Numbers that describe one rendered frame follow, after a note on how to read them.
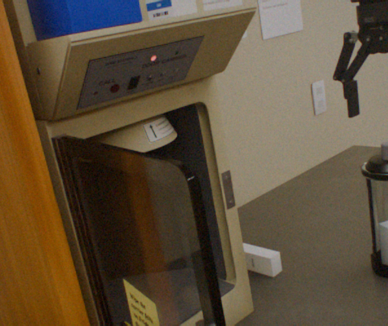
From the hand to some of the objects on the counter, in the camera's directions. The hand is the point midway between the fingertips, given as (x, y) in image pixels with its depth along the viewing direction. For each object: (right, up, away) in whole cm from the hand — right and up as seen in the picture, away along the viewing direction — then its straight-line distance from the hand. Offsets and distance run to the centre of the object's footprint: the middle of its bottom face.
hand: (385, 111), depth 95 cm
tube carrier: (+6, -30, +9) cm, 32 cm away
